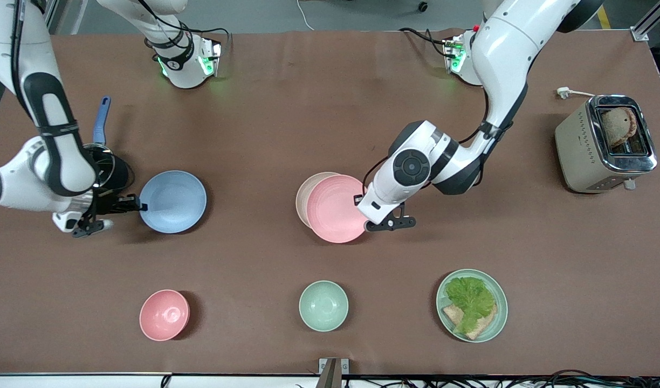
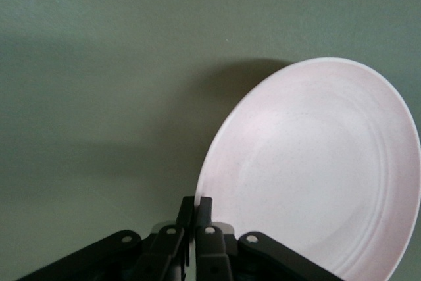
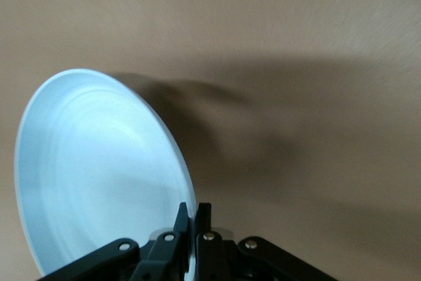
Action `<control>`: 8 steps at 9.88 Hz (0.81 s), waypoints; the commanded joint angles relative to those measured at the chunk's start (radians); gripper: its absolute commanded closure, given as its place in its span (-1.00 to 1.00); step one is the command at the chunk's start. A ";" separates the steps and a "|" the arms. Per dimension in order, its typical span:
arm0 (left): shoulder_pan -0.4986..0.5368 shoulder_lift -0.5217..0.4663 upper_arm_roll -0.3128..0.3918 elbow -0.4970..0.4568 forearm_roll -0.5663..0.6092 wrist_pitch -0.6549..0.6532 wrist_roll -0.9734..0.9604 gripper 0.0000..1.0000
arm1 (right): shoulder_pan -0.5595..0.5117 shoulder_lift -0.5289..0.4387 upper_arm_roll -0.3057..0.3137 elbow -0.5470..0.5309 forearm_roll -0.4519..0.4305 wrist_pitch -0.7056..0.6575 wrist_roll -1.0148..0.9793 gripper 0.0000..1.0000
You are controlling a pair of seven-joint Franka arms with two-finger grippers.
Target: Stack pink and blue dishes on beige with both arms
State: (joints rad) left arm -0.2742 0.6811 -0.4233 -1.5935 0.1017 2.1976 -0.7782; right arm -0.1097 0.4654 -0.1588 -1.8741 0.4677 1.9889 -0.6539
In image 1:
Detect shallow pink bowl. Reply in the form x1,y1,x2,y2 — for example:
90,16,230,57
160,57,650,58
306,174,369,244

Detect shallow blue bowl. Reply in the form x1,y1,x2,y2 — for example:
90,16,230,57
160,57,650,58
139,170,207,234

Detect shallow beige bowl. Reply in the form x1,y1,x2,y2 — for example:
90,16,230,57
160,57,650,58
296,172,341,228

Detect small deep green bowl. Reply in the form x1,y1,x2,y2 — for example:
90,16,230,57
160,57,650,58
299,280,349,332

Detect green lettuce leaf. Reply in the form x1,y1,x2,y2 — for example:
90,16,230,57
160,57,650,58
445,276,496,335

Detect toasted bread slice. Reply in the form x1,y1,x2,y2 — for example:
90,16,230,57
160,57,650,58
442,303,498,341

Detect small deep pink bowl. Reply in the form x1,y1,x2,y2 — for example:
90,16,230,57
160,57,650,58
139,289,190,341

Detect green plate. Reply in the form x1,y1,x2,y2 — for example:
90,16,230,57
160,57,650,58
436,269,508,343

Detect beige chrome toaster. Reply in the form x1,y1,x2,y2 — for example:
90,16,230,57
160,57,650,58
555,95,658,193

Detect round brown bread slice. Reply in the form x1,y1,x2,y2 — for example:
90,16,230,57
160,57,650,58
601,107,638,149

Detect black saucepan with blue handle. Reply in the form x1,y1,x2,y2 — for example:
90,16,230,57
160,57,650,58
84,96,135,197

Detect metal table bracket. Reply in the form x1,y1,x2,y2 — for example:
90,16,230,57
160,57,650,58
318,358,350,388

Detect aluminium frame profile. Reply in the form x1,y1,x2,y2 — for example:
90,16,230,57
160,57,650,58
630,0,660,42
43,0,88,36

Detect white floor cable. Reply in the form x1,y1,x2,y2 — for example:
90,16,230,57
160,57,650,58
297,0,315,31

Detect black cable bundle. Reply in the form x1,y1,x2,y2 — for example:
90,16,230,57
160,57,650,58
341,369,660,388

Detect white toaster plug cable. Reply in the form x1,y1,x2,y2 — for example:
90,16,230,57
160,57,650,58
557,87,597,100

